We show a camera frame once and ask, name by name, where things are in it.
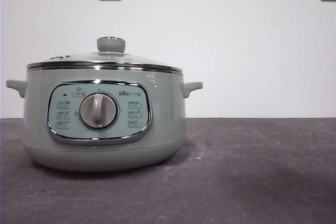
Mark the pale green electric pot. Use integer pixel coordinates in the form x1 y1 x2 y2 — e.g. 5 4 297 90
5 66 203 173

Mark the glass lid with green knob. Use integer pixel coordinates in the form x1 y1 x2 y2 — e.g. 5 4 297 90
26 36 182 74

